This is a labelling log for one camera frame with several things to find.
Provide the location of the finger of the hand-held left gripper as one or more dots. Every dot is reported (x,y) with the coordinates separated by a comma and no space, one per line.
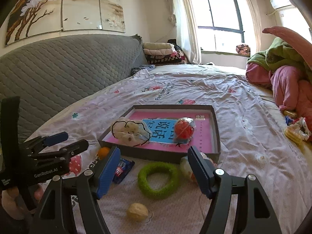
(56,137)
(70,150)

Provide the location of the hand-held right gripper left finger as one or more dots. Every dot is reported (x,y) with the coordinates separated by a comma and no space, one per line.
(105,175)

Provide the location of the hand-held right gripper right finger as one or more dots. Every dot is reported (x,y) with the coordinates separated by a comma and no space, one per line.
(198,173)

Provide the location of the small orange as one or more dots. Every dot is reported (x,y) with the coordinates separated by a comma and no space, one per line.
(103,152)

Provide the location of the grey shallow cardboard box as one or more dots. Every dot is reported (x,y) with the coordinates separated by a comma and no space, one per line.
(170,156)

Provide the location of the person's left hand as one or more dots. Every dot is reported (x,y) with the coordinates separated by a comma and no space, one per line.
(11,204)

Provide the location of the clear wrapped snack packet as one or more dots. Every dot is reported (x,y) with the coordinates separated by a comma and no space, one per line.
(186,167)

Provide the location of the blue snack packet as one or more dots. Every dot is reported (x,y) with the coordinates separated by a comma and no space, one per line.
(123,170)

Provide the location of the pink book with blue label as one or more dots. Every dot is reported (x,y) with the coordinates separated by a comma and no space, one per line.
(170,142)

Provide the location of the red mesh ball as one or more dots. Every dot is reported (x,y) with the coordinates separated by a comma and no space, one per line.
(185,129)

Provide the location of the beige walnut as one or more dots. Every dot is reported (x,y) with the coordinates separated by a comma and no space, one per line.
(137,212)

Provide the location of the white fluffy scrunchie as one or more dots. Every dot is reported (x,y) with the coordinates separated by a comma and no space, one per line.
(129,131)

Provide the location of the printed pink bed sheet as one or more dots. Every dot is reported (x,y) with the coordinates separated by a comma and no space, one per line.
(243,139)

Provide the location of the grey quilted headboard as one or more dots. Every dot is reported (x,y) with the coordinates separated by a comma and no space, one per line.
(61,65)

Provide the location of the small blue packet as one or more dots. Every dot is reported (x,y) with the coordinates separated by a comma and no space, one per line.
(288,120)

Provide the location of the snack packets at bed edge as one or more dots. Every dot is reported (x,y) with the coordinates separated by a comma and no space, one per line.
(297,131)

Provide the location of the dark blue pillow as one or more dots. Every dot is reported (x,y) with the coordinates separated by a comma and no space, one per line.
(142,68)

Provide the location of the stack of folded blankets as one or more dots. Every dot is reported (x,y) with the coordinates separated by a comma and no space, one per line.
(160,53)

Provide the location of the pile of blankets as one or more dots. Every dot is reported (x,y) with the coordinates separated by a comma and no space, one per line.
(292,85)

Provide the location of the floral cushion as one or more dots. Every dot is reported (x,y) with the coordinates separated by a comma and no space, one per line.
(243,49)

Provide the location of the green blanket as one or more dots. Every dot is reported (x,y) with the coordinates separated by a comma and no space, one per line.
(275,56)

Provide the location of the cream curtain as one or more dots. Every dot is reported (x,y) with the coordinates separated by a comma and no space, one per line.
(251,17)
(185,24)

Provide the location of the dark framed window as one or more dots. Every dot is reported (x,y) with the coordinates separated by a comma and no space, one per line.
(219,22)

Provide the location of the white air conditioner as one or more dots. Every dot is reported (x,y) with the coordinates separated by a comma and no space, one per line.
(280,3)

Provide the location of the flowering branch wall painting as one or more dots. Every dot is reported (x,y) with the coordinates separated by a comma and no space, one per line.
(73,7)

